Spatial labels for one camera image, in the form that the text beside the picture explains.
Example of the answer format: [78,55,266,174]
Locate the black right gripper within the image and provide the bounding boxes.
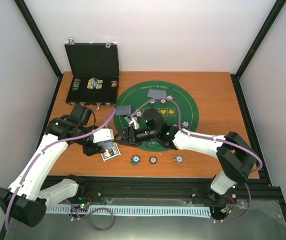
[114,126,158,148]

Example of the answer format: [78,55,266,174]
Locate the face-down cards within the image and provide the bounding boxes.
[147,89,166,98]
[116,105,132,116]

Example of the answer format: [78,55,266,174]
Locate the brown chip top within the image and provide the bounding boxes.
[160,99,167,105]

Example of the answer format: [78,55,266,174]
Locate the face-down cards top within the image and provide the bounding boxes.
[147,89,166,98]

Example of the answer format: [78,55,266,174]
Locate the purple chip top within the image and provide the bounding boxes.
[166,95,173,101]

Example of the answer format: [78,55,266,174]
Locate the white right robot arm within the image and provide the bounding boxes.
[115,108,257,202]

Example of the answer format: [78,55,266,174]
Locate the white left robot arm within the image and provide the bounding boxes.
[0,105,105,232]

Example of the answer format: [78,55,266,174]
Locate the blue card box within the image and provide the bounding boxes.
[101,144,121,162]

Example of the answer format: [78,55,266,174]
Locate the teal chip stack on table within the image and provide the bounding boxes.
[130,155,141,166]

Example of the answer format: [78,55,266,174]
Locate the brown chip stack on table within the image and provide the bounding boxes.
[149,156,157,164]

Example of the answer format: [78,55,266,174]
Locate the purple chip stack on table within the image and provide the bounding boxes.
[174,155,184,163]

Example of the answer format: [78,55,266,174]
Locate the green round poker mat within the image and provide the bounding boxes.
[113,80,199,152]

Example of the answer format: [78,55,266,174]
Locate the red chip in case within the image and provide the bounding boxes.
[111,80,118,88]

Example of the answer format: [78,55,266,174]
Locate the yellow card box in case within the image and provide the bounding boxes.
[87,77,103,90]

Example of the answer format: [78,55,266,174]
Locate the chip row in case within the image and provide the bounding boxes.
[72,78,81,91]

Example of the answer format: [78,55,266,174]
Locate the black poker chip case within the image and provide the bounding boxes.
[65,37,120,107]

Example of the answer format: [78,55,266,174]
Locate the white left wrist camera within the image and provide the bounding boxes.
[93,128,114,143]

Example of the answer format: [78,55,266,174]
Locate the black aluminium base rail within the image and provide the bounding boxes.
[42,174,283,208]

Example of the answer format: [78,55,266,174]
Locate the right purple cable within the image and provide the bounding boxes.
[130,97,263,223]

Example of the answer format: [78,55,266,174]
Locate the light blue cable duct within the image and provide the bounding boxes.
[45,202,212,218]

